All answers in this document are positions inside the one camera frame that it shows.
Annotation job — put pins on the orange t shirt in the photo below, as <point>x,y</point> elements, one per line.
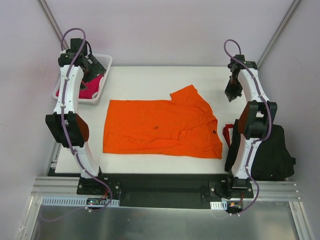
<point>182,126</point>

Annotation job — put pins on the red t shirt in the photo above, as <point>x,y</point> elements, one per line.
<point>227,133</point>

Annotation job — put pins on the black t shirt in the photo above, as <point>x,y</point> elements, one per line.
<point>272,161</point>

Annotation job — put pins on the left aluminium frame post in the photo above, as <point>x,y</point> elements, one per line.
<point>50,18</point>

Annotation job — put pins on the aluminium frame post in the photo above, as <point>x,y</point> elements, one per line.
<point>50,18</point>
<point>294,5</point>

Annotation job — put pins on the pink t shirt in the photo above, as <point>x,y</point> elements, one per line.
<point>93,89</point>

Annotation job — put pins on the white cable duct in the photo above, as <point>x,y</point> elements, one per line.
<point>64,201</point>
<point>218,205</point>

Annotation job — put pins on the right white cable duct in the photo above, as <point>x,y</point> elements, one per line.
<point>218,205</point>

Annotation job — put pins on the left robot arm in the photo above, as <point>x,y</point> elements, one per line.
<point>80,77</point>

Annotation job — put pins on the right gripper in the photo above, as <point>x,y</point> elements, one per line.
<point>232,90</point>

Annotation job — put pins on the white plastic basket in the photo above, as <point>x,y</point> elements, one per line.
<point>106,61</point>

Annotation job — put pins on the right aluminium frame post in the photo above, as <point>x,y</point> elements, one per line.
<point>294,5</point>

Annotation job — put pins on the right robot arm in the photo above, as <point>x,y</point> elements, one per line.
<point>254,124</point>

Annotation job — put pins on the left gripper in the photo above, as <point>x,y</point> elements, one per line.
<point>94,67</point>

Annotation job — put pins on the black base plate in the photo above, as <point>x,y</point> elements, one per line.
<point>178,191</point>

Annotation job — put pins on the left white cable duct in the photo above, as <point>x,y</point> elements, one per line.
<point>64,201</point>

